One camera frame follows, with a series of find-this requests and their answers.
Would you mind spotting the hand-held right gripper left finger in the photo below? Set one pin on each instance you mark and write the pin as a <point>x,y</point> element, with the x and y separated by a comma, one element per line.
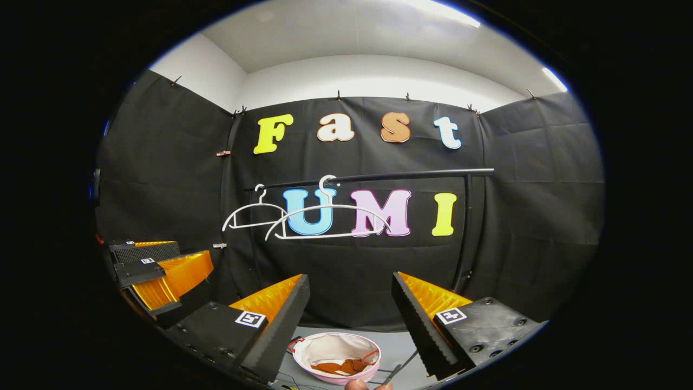
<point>281,330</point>

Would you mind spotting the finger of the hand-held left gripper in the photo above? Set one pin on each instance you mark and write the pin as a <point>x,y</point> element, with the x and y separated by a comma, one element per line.
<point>138,272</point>
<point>146,253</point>

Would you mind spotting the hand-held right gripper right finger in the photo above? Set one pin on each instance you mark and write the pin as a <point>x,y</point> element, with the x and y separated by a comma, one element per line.
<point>417,325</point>

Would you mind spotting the pink and white laundry hamper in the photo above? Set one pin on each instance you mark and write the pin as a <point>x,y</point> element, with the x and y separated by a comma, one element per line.
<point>335,346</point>

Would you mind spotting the white plastic hanger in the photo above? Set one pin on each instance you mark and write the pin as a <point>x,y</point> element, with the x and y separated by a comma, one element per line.
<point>261,204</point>
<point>325,236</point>

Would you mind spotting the black metal clothes rack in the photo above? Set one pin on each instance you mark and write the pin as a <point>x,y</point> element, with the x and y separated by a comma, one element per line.
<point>411,175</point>

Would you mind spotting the black backdrop cloth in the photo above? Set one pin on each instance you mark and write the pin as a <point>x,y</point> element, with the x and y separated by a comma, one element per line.
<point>162,179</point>

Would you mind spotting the copper binder clip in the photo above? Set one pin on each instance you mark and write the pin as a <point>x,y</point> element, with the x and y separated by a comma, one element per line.
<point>223,153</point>

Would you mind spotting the long ceiling light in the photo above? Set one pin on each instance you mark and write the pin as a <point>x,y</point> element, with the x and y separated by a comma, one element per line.
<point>444,12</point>
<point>555,79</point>

